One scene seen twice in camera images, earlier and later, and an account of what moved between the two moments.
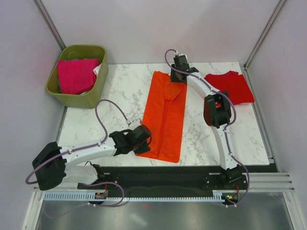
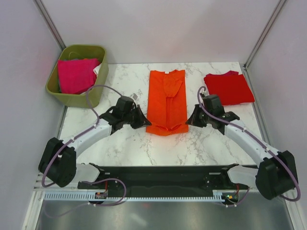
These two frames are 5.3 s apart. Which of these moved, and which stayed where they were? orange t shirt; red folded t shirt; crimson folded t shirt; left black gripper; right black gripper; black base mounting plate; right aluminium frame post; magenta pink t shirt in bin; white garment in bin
Moved: right black gripper; orange t shirt; left black gripper
Stayed: crimson folded t shirt; magenta pink t shirt in bin; white garment in bin; right aluminium frame post; black base mounting plate; red folded t shirt
